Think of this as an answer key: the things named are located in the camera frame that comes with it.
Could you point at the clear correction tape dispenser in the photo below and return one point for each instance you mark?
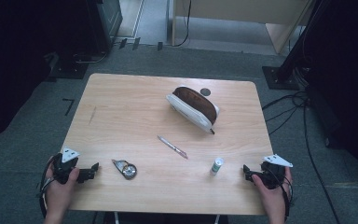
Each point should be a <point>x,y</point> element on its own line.
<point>127,170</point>

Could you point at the white table leg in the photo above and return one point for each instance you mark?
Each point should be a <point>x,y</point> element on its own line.
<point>116,218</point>
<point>217,219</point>

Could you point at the clear silver pen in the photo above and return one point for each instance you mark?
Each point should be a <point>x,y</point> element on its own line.
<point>172,146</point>

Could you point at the person's right hand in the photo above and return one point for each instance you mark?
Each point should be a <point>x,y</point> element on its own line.
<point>276,199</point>

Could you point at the white pencil case brown inside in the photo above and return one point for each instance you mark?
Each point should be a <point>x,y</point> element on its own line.
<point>195,107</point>

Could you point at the person's left hand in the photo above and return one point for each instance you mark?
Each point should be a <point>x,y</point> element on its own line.
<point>57,194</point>

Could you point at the white green glue stick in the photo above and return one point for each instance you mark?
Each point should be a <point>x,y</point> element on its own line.
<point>216,166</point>

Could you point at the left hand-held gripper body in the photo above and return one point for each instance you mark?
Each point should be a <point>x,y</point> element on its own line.
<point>62,169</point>

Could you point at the black stand base plate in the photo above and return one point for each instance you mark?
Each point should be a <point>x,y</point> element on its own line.
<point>70,70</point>

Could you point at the dark cabinet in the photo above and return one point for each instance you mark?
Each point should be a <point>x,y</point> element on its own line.
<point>105,25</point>

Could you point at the dark curtain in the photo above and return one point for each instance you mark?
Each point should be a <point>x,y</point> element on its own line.
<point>18,62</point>
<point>354,77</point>

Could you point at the dark round disc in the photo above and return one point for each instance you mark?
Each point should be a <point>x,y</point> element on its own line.
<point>205,92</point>

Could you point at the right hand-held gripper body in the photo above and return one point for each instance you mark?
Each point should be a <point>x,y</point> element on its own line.
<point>273,175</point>

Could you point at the black metal stand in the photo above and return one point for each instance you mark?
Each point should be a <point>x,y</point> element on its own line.
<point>281,77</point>

